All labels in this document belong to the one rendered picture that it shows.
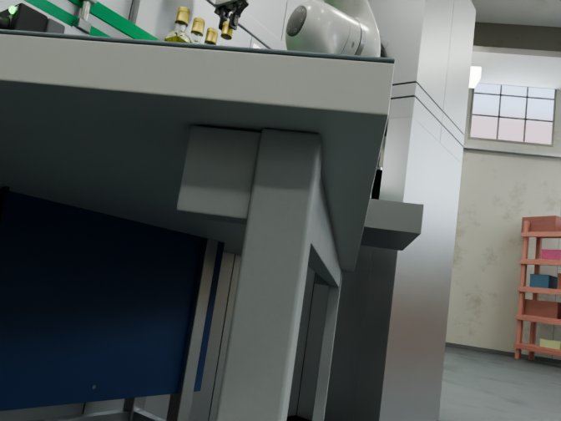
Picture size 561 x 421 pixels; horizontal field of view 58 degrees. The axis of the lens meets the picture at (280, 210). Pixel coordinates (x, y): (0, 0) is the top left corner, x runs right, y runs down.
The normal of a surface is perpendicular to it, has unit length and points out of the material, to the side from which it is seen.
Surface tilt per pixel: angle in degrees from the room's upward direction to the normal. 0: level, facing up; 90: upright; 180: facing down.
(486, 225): 90
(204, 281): 90
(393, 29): 90
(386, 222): 90
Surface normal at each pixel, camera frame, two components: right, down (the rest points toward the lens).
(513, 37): -0.13, -0.18
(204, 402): 0.80, 0.02
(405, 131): -0.58, -0.21
